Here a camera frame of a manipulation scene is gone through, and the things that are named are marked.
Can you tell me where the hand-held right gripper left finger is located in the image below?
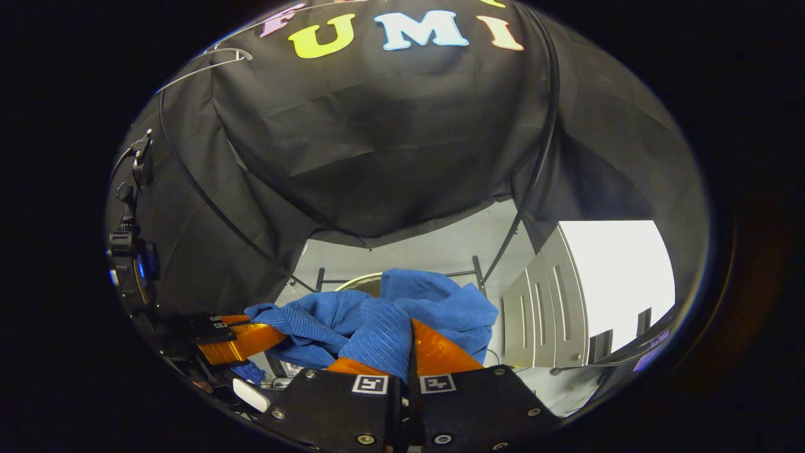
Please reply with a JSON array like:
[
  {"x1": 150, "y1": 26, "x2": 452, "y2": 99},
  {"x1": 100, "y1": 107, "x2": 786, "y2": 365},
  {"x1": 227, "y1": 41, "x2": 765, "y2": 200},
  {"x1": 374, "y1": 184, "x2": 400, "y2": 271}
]
[{"x1": 260, "y1": 356, "x2": 408, "y2": 453}]

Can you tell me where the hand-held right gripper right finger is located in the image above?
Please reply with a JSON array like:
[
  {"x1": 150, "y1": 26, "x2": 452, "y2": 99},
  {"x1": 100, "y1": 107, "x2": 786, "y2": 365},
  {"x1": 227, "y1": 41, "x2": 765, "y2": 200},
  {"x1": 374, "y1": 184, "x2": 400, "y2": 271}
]
[{"x1": 408, "y1": 318, "x2": 562, "y2": 453}]

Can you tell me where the blue jacket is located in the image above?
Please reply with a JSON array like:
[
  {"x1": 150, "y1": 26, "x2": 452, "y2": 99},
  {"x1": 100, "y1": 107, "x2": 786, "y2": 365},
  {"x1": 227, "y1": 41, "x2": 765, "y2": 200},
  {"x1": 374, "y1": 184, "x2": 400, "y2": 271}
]
[{"x1": 233, "y1": 269, "x2": 499, "y2": 384}]

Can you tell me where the beige laundry hamper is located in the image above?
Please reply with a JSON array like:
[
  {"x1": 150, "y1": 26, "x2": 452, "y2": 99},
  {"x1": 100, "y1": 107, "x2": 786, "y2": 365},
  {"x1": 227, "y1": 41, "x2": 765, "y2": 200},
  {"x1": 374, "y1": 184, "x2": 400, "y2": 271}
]
[{"x1": 333, "y1": 272, "x2": 386, "y2": 298}]

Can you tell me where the white plastic clothes hanger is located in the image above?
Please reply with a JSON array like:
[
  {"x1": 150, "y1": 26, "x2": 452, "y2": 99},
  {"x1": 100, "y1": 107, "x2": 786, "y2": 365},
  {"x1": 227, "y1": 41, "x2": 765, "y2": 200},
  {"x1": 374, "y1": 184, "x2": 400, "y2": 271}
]
[{"x1": 156, "y1": 47, "x2": 253, "y2": 94}]

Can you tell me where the white cabinet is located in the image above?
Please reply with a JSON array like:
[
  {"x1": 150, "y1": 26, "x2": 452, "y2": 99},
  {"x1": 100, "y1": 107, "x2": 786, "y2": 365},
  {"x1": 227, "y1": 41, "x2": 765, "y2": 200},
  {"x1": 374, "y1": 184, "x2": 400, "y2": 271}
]
[{"x1": 501, "y1": 223, "x2": 592, "y2": 369}]

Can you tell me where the black backdrop cloth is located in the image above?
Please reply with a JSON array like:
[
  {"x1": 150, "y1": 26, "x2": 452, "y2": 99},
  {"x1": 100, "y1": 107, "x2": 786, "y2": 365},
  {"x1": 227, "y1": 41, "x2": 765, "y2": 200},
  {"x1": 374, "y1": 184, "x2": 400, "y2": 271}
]
[{"x1": 107, "y1": 0, "x2": 708, "y2": 378}]

